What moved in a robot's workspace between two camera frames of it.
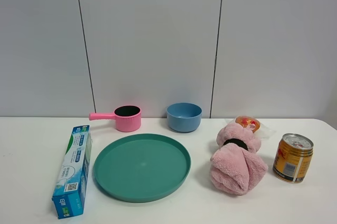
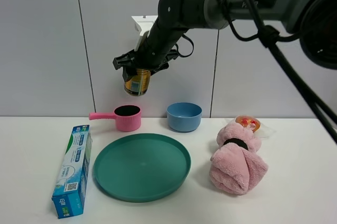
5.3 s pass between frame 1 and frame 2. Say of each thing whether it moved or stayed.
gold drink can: moved
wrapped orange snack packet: stayed
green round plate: stayed
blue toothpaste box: stayed
